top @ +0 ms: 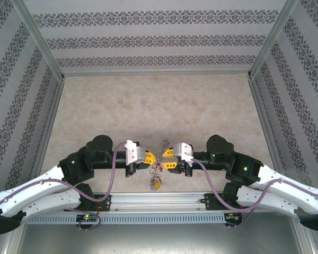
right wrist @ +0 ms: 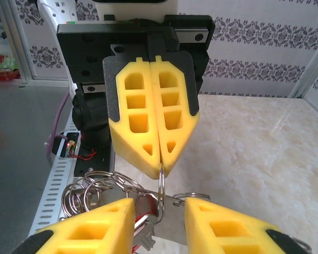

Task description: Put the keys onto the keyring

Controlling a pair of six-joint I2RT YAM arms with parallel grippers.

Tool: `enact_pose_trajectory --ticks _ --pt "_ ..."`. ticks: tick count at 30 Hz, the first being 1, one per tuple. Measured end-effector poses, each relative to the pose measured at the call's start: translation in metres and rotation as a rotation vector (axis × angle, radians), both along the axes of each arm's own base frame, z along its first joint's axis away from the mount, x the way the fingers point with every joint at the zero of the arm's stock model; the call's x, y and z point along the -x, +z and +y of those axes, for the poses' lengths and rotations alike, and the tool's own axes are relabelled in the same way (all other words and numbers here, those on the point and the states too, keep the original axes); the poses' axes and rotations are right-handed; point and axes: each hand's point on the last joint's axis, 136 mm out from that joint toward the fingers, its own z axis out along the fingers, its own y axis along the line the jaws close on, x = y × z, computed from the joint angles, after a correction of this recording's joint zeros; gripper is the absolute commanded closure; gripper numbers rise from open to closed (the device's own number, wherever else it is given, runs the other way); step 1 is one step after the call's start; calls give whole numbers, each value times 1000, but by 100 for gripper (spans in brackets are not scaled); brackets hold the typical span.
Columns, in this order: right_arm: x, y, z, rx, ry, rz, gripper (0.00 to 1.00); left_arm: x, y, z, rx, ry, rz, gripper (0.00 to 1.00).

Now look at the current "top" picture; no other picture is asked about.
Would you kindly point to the silver key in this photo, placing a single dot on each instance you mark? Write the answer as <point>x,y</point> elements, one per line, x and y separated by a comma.
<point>164,144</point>

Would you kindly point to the purple capped key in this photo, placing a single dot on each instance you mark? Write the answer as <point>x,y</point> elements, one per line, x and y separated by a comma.
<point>153,188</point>

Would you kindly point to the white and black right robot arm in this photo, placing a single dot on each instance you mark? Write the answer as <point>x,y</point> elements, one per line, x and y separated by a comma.
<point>286,193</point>

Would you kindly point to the aluminium frame front post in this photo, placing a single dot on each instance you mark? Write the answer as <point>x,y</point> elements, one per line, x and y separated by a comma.
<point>306,244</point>
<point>12,246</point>

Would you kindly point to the grey metal sheet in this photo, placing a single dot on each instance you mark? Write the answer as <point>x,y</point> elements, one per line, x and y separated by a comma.
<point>159,240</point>

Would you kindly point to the aluminium frame back rail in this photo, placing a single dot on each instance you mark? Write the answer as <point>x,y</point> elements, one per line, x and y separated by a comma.
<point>156,73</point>

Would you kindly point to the small circuit board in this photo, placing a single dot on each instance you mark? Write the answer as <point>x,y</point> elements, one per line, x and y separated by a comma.
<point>233,216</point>
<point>87,218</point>

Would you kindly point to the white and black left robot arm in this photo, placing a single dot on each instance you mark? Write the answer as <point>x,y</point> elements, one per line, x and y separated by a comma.
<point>37,193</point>

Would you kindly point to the aluminium frame side rail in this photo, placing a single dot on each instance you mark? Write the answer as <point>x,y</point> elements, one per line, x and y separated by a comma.
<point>267,124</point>
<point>49,124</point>

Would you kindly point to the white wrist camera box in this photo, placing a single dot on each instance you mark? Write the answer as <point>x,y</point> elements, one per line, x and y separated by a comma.
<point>135,153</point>
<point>183,152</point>

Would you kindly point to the yellow capped key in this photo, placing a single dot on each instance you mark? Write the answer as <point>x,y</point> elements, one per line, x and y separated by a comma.
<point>158,185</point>

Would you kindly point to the silver metal keyring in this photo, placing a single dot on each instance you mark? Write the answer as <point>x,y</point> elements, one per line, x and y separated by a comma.
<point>156,172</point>

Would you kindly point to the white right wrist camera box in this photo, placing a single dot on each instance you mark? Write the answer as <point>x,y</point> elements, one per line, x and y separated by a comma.
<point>183,152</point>

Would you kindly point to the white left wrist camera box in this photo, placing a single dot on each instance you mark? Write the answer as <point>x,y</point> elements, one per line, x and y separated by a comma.
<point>135,153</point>

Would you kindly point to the aluminium frame corner post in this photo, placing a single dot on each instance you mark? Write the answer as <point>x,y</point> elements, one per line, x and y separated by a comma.
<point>273,39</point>
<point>39,39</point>

